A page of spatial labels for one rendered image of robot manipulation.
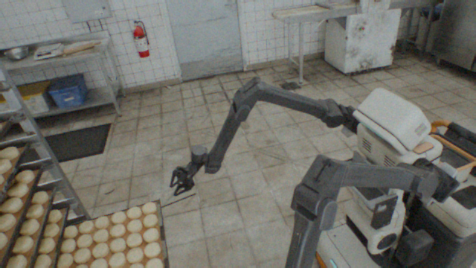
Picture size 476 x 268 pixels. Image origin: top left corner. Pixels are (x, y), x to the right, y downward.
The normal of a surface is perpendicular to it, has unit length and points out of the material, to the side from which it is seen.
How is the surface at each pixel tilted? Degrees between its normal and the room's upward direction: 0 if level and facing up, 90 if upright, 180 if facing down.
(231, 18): 90
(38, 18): 90
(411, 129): 90
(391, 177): 73
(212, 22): 90
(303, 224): 66
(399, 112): 42
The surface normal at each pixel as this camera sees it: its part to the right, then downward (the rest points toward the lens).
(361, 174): 0.46, 0.18
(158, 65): 0.24, 0.53
